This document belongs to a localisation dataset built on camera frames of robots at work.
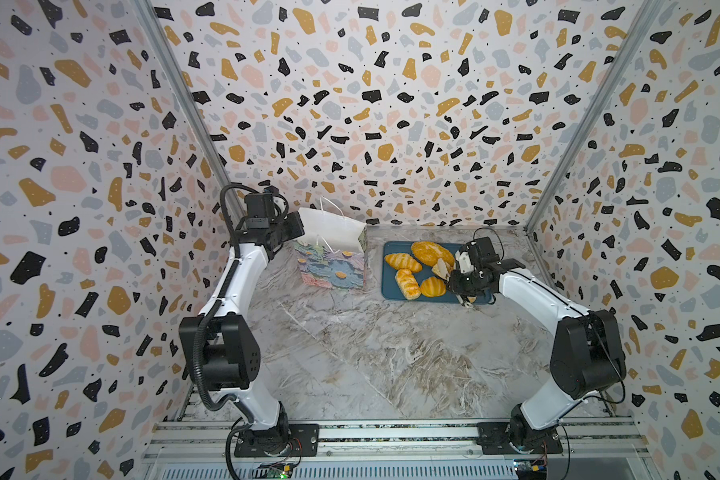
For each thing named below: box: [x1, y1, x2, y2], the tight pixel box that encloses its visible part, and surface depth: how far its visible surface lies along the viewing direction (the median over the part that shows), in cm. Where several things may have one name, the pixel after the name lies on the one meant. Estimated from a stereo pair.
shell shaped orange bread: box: [420, 276, 447, 298], surface depth 102 cm
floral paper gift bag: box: [293, 207, 367, 289], surface depth 89 cm
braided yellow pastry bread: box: [395, 268, 421, 300], surface depth 102 cm
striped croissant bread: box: [384, 253, 423, 273], surface depth 108 cm
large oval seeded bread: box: [411, 241, 455, 267], surface depth 109 cm
